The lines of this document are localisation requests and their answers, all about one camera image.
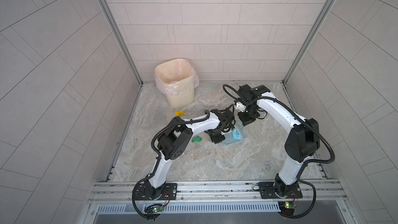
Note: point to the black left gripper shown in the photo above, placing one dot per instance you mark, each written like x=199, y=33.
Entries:
x=216, y=141

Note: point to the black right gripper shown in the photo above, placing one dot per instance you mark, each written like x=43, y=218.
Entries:
x=245, y=121

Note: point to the pale green hand brush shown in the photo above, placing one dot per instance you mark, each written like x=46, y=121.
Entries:
x=241, y=129

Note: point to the pale green dustpan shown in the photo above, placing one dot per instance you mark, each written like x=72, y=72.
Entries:
x=229, y=139

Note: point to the light blue paper scrap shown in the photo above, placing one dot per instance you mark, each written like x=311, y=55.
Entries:
x=236, y=135

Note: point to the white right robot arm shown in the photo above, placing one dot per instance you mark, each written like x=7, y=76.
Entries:
x=304, y=144

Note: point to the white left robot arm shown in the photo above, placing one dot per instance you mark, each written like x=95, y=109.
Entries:
x=171, y=142

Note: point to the green crumpled paper scrap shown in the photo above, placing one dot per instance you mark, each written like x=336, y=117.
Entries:
x=196, y=139

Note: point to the yellow paper scrap near bin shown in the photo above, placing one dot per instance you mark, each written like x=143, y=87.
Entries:
x=179, y=113

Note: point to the clear plastic bin liner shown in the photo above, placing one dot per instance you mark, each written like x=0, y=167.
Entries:
x=176, y=77

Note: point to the cream plastic trash bin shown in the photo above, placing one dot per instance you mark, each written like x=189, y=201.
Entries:
x=180, y=100

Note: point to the right circuit board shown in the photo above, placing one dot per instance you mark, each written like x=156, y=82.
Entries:
x=287, y=208

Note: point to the circuit board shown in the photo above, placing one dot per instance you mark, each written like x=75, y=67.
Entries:
x=154, y=209
x=287, y=208

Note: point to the left circuit board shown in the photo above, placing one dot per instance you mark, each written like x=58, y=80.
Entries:
x=154, y=209

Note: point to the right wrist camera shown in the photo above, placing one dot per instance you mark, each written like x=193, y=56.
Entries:
x=239, y=106

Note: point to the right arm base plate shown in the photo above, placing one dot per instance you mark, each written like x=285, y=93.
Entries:
x=278, y=190

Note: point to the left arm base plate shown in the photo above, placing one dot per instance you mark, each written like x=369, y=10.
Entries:
x=146, y=192

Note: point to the aluminium front rail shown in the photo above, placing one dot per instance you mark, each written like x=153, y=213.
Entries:
x=214, y=196

